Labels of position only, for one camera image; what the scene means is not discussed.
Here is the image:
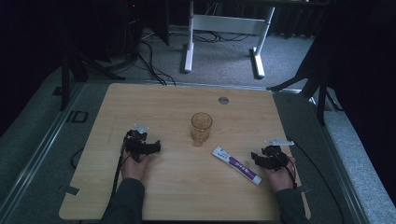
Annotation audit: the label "left hand-held gripper cable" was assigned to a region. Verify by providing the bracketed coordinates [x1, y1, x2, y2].
[106, 136, 132, 213]

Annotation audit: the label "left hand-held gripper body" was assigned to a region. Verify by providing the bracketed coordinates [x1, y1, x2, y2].
[123, 123, 151, 163]

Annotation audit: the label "black metal stand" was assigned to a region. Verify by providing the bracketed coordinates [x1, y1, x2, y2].
[59, 46, 126, 112]
[266, 55, 344, 127]

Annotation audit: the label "white desk frame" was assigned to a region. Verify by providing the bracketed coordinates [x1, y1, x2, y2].
[183, 0, 277, 79]

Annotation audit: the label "black floor cables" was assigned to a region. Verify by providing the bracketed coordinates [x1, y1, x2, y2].
[106, 31, 250, 87]

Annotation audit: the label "person's left hand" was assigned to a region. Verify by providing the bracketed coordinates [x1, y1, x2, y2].
[120, 145, 154, 183]

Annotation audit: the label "white and purple toothpaste tube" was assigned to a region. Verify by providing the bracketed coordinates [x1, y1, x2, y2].
[211, 146, 263, 187]

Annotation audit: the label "person's right hand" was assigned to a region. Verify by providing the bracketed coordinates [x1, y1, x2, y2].
[262, 155, 297, 194]

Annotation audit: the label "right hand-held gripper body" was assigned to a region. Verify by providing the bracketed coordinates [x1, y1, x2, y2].
[261, 137, 296, 173]

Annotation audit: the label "clear glass cup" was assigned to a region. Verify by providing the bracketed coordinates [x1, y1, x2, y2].
[190, 111, 214, 147]

